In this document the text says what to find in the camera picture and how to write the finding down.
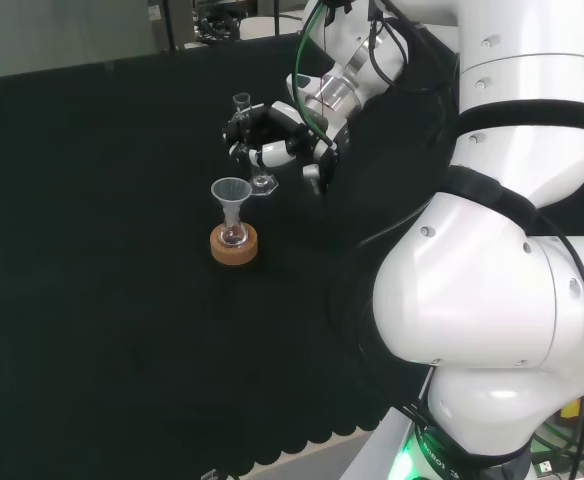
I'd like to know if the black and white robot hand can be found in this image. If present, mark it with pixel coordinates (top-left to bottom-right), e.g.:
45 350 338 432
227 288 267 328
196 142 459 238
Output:
221 72 349 197

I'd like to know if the clear glass graduated cylinder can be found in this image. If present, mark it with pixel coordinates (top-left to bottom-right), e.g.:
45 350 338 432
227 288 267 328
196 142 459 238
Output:
231 92 279 196

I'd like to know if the clear plastic funnel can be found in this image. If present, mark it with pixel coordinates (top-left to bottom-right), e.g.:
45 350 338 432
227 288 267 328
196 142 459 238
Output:
210 176 255 227

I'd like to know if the clear round-bottom flask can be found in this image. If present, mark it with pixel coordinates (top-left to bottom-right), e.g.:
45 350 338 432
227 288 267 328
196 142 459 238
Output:
218 217 249 247

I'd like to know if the black bench cloth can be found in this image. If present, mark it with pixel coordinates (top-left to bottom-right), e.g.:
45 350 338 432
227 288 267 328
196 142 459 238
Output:
0 22 461 476

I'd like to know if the green cable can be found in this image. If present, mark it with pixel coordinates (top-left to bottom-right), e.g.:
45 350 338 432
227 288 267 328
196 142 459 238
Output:
294 0 338 149

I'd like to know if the brown cork ring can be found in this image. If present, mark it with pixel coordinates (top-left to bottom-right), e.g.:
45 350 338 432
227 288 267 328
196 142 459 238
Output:
209 223 260 266

